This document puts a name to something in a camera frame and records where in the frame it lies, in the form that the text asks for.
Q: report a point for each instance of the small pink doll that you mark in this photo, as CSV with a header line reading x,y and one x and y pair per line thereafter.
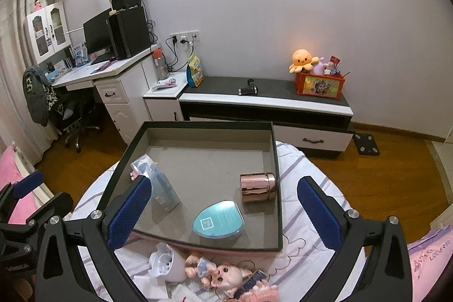
x,y
37,4

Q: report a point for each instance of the grey jacket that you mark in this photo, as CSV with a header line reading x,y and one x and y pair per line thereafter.
x,y
35,96

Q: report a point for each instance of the black and white tv stand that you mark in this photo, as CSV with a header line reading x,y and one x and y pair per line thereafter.
x,y
283,89

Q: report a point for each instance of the pink packet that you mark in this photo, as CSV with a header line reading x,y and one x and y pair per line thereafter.
x,y
166,84

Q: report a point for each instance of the black computer tower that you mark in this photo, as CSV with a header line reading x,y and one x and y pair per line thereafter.
x,y
129,33

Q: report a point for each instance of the dark blue slim box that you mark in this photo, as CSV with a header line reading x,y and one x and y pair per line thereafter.
x,y
253,279

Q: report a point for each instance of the rose gold metal canister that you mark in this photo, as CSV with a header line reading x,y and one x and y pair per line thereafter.
x,y
258,188

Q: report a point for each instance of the blue and white boxes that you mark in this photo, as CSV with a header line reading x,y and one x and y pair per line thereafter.
x,y
78,54

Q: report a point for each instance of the white side cabinet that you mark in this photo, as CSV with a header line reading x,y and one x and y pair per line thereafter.
x,y
162,107

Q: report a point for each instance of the purple plush toy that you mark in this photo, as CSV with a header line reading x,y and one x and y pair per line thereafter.
x,y
320,67

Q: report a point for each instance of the pink bedding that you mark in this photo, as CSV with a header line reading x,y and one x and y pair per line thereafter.
x,y
7,164

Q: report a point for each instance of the black monitor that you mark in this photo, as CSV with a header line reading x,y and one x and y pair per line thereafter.
x,y
97,33

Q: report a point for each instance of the white glass-door cabinet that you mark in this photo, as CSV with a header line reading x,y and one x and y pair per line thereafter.
x,y
39,40

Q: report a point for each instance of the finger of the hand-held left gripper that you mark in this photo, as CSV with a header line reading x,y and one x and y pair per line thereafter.
x,y
28,183
53,204

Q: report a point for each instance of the black bathroom scale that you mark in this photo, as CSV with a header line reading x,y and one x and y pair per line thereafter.
x,y
366,144

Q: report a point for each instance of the pink printed blanket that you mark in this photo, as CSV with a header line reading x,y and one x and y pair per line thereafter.
x,y
430,266

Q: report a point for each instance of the striped bed sheet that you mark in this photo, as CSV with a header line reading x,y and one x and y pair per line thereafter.
x,y
311,164

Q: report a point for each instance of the black office chair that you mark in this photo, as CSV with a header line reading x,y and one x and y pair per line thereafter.
x,y
74,114

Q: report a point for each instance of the clear plastic packet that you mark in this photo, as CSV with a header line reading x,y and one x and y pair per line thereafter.
x,y
164,185

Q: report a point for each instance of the orange octopus plush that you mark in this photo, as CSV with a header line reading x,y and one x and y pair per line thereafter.
x,y
302,59

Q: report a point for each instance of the big-headed doll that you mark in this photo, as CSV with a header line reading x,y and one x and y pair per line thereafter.
x,y
223,275

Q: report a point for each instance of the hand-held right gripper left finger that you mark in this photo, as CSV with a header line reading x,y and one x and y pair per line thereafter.
x,y
129,210

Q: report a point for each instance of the white desk with drawers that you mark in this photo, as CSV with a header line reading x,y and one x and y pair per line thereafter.
x,y
116,91

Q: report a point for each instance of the pink block donut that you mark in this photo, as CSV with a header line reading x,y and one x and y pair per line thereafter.
x,y
263,292

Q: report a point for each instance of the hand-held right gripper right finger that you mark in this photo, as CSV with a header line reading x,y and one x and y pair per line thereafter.
x,y
320,213

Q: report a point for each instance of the teal oval case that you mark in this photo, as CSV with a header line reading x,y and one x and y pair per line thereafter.
x,y
219,219

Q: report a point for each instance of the white wall socket strip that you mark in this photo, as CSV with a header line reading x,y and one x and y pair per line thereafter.
x,y
185,37

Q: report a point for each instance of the black massage gun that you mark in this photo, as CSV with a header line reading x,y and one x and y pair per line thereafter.
x,y
247,89

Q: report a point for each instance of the pale curtain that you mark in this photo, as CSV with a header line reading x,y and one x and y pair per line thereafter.
x,y
14,40

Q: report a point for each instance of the water bottle with red lid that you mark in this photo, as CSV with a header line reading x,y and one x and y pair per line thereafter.
x,y
161,65

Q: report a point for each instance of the red storage box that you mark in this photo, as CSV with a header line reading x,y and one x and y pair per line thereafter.
x,y
320,86

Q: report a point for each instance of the yellow and blue snack bag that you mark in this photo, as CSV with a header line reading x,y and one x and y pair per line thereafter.
x,y
195,70

